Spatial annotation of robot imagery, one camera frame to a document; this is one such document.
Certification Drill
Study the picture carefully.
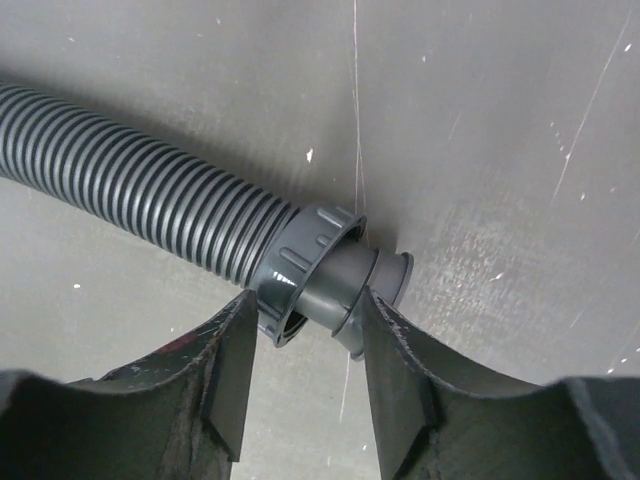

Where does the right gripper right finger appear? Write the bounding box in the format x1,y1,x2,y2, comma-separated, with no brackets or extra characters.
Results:
363,292,639,479

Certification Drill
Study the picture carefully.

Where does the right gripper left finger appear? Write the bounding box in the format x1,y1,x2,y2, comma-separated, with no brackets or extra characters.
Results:
1,291,258,479

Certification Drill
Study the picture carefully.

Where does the grey corrugated hose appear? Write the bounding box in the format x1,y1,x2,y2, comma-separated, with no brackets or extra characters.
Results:
0,82,416,362

